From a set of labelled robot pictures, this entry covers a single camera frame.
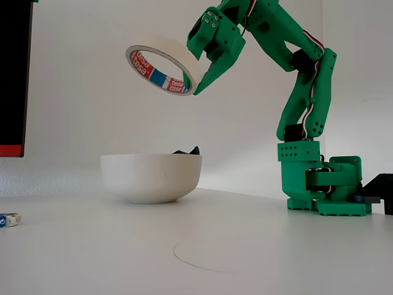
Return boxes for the black monitor edge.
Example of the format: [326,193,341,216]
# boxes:
[0,0,40,159]

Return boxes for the white masking tape roll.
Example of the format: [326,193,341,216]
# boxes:
[125,34,205,96]

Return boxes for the white ceramic bowl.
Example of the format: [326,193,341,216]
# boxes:
[99,154,203,205]

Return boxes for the red white black elbow cable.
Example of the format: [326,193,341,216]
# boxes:
[302,28,325,141]

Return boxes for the black cloth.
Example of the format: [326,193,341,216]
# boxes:
[171,146,201,156]

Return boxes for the blue and white eraser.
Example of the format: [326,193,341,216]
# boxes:
[0,213,22,229]

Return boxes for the black table clamp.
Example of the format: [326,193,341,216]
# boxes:
[355,173,393,216]

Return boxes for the red white black wrist cable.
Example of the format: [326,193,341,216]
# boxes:
[241,0,258,35]

